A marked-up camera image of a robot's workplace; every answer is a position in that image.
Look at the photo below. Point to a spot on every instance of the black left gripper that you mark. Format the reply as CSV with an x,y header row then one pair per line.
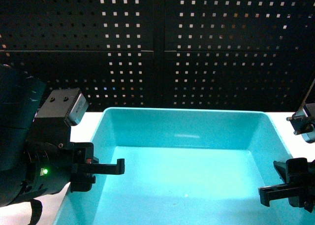
x,y
78,166

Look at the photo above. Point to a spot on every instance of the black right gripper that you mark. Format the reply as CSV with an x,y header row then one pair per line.
x,y
298,176

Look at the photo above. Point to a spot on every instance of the light turquoise plastic bin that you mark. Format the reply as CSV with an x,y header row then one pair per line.
x,y
184,167

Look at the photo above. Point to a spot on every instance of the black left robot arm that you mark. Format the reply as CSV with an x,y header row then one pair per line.
x,y
29,161

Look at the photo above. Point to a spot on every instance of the black perforated metal panel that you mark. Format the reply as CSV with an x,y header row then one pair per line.
x,y
255,55

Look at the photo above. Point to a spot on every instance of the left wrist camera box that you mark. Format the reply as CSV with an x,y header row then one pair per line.
x,y
69,105

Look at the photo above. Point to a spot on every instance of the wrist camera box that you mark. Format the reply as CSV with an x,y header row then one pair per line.
x,y
303,122
69,105

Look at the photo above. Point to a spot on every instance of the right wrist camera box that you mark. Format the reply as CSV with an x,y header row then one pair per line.
x,y
303,122

